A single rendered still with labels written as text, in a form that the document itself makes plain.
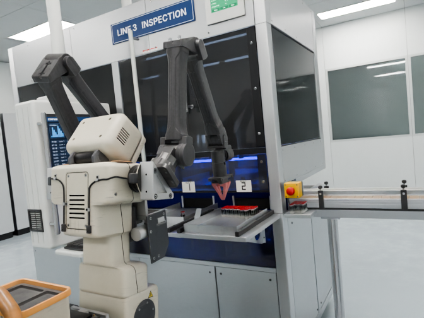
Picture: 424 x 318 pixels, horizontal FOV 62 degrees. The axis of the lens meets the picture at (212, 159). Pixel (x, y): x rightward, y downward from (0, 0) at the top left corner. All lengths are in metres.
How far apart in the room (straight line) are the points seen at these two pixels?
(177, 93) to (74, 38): 1.53
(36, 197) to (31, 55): 1.29
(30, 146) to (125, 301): 1.05
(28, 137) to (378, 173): 5.35
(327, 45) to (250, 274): 5.07
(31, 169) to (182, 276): 1.01
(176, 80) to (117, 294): 0.70
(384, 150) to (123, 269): 5.46
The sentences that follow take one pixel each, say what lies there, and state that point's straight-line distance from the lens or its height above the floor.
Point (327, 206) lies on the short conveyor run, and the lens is 1.82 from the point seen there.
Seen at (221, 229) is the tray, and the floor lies 0.90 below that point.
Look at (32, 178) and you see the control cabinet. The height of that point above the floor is 1.16.
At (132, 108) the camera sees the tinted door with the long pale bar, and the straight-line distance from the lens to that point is 2.21.
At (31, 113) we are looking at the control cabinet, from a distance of 1.96.
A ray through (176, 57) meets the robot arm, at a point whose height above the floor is 1.55.
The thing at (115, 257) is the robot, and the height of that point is 0.93.
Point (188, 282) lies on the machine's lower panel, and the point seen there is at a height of 0.46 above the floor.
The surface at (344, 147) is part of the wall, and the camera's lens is 6.33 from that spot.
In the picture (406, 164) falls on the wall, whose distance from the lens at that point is 6.27.
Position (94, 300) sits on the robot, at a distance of 1.30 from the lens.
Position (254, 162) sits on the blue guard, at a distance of 1.78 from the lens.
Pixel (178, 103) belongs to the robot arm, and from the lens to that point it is 1.17.
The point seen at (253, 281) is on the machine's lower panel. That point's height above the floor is 0.52.
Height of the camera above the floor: 1.28
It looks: 3 degrees down
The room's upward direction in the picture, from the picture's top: 5 degrees counter-clockwise
